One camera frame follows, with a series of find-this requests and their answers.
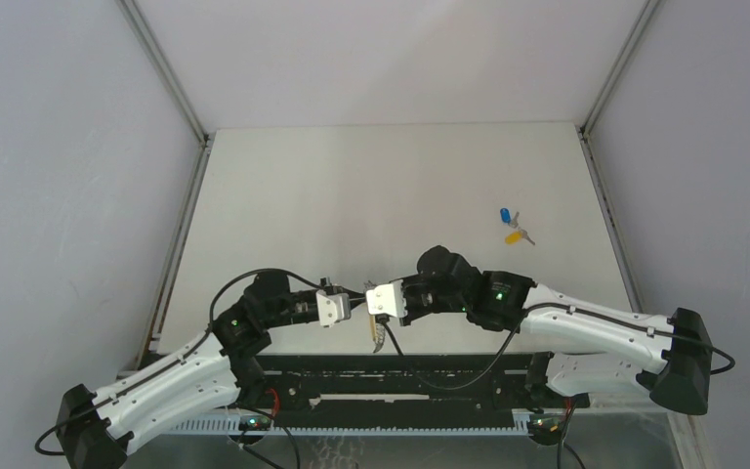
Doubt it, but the metal keyring with small rings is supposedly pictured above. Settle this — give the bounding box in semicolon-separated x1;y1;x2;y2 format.
363;280;389;354

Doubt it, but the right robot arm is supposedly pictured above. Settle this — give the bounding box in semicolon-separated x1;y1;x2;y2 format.
387;245;719;415

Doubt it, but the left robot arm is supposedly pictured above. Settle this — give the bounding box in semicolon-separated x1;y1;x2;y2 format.
52;269;365;468

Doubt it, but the yellow key tag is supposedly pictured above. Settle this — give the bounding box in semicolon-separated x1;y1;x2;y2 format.
504;230;536;245

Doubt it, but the blue key tag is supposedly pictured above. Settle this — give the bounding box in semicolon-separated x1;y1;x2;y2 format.
499;208;513;225

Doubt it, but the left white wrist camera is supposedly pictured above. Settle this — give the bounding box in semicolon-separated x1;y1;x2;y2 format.
315;277;352;327

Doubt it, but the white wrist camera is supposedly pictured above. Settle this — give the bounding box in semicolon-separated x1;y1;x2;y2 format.
315;277;352;327
365;280;407;319

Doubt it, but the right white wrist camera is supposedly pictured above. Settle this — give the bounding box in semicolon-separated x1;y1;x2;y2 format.
365;280;407;319

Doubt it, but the left camera cable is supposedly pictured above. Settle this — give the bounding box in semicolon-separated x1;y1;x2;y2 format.
33;268;328;457

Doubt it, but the camera cable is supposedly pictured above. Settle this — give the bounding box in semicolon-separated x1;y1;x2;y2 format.
378;300;737;394
33;268;328;457

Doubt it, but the right camera cable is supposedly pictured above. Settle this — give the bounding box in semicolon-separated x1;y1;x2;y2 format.
378;300;737;394

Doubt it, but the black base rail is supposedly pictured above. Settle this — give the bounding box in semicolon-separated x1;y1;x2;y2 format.
231;354;570;433

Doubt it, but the white cable duct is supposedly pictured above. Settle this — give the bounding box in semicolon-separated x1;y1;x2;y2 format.
127;413;545;437

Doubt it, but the right aluminium frame post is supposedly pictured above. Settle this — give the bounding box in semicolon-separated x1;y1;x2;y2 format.
576;0;719;469

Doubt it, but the aluminium frame post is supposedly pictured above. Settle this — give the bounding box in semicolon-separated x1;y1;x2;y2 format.
84;1;205;385
576;0;719;469

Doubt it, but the left aluminium frame post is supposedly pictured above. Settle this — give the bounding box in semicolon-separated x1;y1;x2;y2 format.
84;1;205;385

